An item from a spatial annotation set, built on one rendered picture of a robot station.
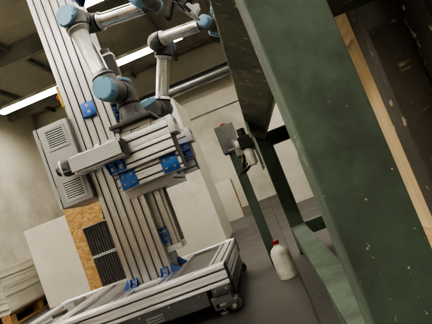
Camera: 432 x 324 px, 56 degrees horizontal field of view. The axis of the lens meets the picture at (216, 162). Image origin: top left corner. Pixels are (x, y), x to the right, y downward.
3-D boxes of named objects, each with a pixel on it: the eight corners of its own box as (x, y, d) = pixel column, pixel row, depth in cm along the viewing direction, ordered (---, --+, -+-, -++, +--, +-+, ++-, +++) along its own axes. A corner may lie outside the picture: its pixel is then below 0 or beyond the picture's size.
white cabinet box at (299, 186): (284, 204, 654) (238, 87, 670) (318, 191, 649) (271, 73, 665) (287, 206, 595) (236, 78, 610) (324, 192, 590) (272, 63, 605)
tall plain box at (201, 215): (191, 247, 547) (146, 126, 560) (233, 231, 542) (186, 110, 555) (178, 260, 458) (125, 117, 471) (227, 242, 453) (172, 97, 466)
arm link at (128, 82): (143, 100, 216) (135, 77, 217) (130, 98, 203) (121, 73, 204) (125, 110, 220) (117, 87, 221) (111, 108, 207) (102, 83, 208)
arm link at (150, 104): (141, 121, 259) (133, 102, 260) (152, 121, 271) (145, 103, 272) (155, 114, 253) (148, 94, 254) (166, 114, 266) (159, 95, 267)
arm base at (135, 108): (117, 125, 205) (110, 107, 205) (126, 128, 220) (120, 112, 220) (144, 114, 203) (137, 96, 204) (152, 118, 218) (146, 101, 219)
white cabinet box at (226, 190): (216, 225, 767) (202, 189, 773) (245, 214, 762) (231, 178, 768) (213, 227, 723) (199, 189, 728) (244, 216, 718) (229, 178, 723)
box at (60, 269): (86, 285, 571) (63, 222, 578) (127, 270, 565) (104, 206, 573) (49, 308, 472) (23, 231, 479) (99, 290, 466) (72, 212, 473)
